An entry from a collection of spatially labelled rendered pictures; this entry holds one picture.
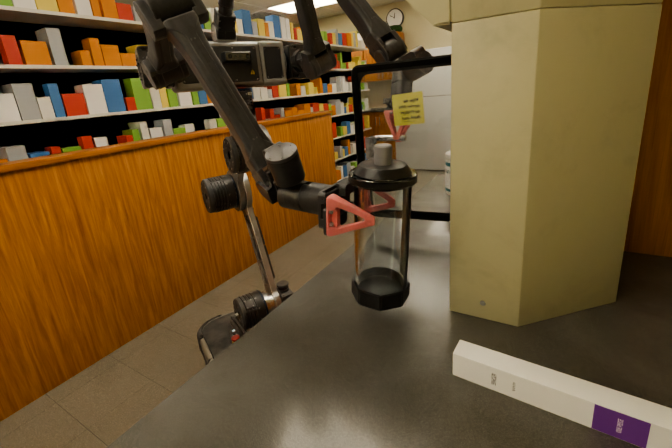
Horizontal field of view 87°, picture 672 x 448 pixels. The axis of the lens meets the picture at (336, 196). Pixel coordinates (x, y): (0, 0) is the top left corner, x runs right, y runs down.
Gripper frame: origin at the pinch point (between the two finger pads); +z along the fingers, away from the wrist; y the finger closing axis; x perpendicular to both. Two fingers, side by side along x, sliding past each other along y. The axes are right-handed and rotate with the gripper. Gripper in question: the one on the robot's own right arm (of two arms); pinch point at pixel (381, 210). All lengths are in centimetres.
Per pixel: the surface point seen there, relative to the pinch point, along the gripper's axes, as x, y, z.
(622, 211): 0.1, 17.7, 34.1
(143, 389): 125, 18, -131
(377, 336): 19.6, -6.4, 2.6
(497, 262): 7.4, 5.1, 18.0
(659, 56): -24, 42, 38
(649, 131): -10, 42, 40
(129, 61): -31, 109, -238
